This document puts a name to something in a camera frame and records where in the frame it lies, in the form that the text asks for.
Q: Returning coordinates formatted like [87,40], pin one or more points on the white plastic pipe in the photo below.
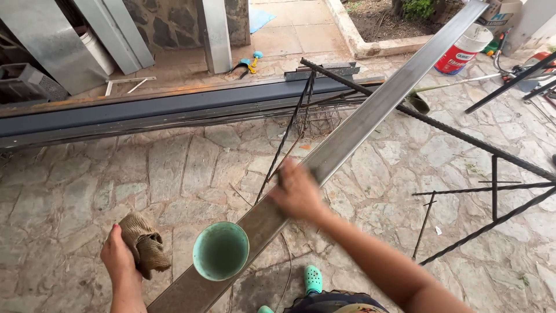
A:
[97,50]

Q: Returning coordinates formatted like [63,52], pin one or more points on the person's left hand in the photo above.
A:
[116,261]

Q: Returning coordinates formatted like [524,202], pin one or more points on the green clog shoe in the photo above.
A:
[312,280]
[265,309]

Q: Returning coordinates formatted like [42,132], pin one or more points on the grey metal profiles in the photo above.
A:
[117,30]

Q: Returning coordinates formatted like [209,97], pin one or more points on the grey angle iron pieces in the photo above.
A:
[323,71]

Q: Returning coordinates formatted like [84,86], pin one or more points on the black metal bars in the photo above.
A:
[508,85]

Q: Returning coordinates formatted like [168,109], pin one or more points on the black plastic crate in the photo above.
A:
[26,85]

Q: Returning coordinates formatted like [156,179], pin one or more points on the person's dark clothing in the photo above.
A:
[334,304]

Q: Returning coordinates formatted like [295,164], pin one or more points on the blue plastic sheet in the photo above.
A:
[259,19]

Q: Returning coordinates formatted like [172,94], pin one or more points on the person's right hand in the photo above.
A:
[299,195]

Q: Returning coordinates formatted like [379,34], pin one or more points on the galvanised metal sheet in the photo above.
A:
[52,43]

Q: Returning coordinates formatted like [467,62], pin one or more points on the grey metal column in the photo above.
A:
[216,34]

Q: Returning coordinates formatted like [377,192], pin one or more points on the thin rusty metal rod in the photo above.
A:
[423,226]

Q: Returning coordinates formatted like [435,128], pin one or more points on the long grey steel beam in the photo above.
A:
[152,108]

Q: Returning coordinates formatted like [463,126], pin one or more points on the blue and yellow hand tool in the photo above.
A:
[248,65]

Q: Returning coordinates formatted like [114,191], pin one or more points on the person's right fingers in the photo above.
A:
[292,171]

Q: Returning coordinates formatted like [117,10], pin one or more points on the green bottle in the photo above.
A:
[491,47]

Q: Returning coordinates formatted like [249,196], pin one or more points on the grass trimmer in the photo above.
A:
[517,71]

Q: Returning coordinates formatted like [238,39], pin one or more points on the cardboard box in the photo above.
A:
[499,15]

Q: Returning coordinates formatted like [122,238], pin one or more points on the black rebar sawhorse stand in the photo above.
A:
[456,130]

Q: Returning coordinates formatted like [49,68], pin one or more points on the green plastic cup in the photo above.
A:
[220,251]

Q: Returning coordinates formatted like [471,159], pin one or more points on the brown burlap cloth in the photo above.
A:
[145,247]

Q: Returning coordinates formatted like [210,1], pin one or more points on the red and white bucket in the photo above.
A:
[460,54]

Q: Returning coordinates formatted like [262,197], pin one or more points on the white metal angle frame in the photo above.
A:
[126,81]

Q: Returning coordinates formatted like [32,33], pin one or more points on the concrete planter bed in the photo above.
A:
[382,26]

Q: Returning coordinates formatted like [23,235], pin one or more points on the long steel flat bar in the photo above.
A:
[369,117]

